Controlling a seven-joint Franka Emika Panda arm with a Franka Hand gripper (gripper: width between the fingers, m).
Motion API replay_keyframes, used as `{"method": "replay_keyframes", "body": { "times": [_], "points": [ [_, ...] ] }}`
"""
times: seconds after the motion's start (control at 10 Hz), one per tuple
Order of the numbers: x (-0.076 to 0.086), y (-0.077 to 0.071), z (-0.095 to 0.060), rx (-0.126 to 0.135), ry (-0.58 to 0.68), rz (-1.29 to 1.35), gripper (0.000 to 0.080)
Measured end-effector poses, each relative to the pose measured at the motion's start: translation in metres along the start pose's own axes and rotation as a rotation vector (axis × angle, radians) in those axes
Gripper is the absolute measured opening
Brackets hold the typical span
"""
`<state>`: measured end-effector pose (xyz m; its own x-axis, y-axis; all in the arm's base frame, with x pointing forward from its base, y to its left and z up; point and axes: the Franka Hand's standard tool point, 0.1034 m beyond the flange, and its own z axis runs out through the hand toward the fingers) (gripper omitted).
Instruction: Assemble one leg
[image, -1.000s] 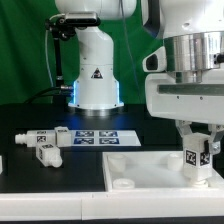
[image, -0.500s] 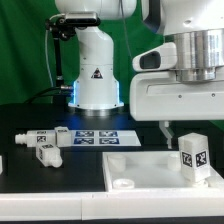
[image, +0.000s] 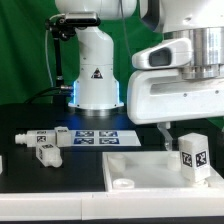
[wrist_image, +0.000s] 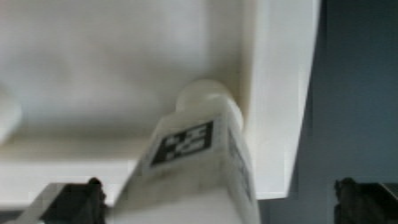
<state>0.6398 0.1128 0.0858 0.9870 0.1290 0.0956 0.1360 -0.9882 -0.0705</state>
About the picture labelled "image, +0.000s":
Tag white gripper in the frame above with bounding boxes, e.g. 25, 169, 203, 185
127, 69, 224, 151

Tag white square table top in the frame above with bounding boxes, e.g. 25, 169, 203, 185
101, 150, 224, 193

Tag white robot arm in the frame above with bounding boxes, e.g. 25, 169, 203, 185
55, 0, 224, 143

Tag white L-shaped fence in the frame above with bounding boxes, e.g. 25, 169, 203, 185
0, 153, 224, 221

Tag white tag sheet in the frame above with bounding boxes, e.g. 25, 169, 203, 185
71, 130, 141, 146

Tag white block left edge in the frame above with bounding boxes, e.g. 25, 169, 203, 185
0, 155, 3, 175

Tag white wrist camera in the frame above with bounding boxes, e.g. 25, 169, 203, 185
132, 38, 193, 70

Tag black cables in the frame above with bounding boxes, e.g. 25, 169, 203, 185
23, 84, 75, 105

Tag black camera on stand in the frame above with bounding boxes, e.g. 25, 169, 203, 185
45, 12, 100, 82

